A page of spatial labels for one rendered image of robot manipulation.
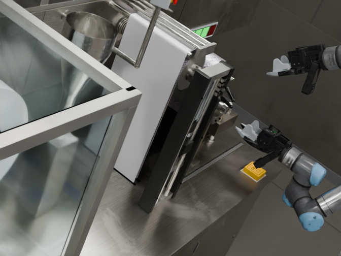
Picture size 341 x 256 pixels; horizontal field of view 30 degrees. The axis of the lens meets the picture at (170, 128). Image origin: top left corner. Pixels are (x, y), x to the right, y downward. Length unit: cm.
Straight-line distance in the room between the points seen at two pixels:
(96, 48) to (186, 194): 84
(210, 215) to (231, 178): 27
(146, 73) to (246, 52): 270
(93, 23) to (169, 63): 36
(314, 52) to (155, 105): 55
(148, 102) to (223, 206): 50
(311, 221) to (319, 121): 238
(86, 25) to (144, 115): 47
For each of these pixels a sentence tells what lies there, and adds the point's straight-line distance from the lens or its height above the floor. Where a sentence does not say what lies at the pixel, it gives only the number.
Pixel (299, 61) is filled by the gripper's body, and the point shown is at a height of 147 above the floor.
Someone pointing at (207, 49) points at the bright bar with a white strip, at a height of 145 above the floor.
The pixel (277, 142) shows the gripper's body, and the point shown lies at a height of 114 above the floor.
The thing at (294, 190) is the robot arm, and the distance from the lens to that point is 234.
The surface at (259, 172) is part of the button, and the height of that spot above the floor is 92.
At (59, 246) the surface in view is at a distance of 150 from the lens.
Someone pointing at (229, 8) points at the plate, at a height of 128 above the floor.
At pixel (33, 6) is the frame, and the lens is 185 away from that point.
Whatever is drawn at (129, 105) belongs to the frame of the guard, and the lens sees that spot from 129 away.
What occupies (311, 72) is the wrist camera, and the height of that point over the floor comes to 146.
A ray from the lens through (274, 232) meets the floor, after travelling 391.
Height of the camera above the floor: 223
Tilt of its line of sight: 31 degrees down
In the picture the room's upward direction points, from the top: 23 degrees clockwise
